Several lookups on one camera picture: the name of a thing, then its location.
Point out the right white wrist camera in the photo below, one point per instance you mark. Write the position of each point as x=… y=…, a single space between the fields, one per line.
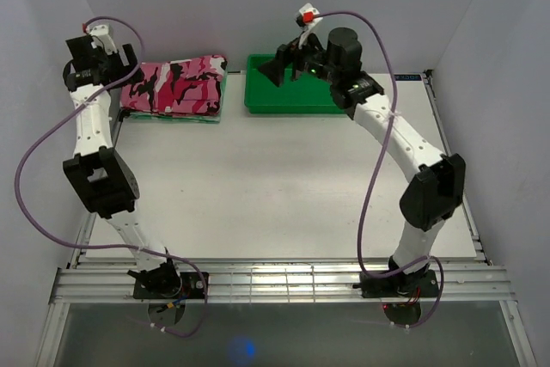
x=307 y=18

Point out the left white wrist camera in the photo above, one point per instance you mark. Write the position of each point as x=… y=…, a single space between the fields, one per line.
x=101 y=34

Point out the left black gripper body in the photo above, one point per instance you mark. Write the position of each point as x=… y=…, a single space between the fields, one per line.
x=114 y=64

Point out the green plastic tray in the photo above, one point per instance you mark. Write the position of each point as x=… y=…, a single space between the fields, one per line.
x=306 y=96

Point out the dark label sticker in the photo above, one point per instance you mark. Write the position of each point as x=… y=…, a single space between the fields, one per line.
x=408 y=78

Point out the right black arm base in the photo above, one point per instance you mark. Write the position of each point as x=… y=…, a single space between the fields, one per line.
x=419 y=284

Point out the aluminium rail frame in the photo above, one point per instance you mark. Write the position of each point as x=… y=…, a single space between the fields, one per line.
x=268 y=206

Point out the folded green white trousers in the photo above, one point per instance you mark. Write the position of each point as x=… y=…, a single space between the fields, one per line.
x=197 y=118

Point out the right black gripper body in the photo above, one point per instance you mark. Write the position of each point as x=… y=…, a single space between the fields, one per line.
x=305 y=58

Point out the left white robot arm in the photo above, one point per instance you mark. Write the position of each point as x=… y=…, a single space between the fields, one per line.
x=102 y=180

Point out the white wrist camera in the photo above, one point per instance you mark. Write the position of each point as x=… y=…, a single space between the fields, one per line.
x=307 y=18
x=101 y=34

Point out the pink camouflage trousers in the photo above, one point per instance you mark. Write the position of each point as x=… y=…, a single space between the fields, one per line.
x=180 y=88

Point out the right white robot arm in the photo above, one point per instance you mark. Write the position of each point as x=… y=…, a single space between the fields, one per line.
x=435 y=181

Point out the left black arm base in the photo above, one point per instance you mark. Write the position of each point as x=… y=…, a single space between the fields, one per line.
x=188 y=285

